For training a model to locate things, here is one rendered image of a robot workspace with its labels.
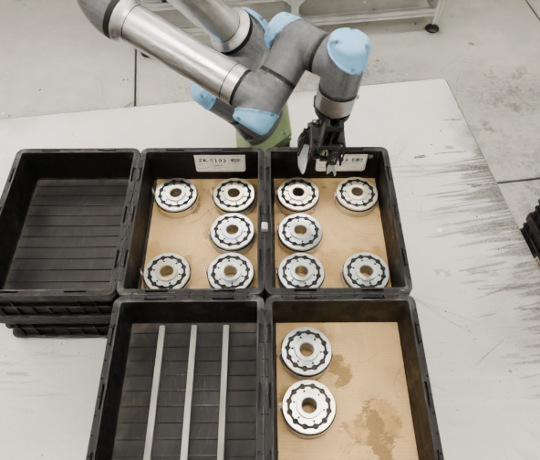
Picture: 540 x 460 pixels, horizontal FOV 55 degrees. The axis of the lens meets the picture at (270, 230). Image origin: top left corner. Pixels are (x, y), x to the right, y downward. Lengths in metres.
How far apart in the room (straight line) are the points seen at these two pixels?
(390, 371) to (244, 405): 0.30
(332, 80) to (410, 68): 2.13
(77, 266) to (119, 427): 0.39
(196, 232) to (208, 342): 0.28
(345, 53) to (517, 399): 0.84
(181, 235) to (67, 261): 0.27
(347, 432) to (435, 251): 0.58
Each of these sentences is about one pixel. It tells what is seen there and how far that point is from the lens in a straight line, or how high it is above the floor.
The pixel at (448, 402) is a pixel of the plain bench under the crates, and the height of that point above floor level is 0.70.
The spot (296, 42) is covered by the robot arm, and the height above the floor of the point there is 1.29.
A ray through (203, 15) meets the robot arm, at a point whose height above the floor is 1.17.
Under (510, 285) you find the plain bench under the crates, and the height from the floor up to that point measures 0.70.
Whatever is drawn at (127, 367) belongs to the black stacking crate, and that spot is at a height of 0.83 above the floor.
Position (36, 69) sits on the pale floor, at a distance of 3.23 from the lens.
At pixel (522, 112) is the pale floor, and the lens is 3.01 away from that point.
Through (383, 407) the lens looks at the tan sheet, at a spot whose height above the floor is 0.83.
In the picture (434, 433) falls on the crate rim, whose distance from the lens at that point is 0.99.
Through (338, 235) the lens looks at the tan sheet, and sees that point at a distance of 1.24.
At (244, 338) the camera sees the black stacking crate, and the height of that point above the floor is 0.83.
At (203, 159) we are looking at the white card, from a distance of 1.29.
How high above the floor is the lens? 1.86
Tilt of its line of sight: 56 degrees down
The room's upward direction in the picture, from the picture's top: straight up
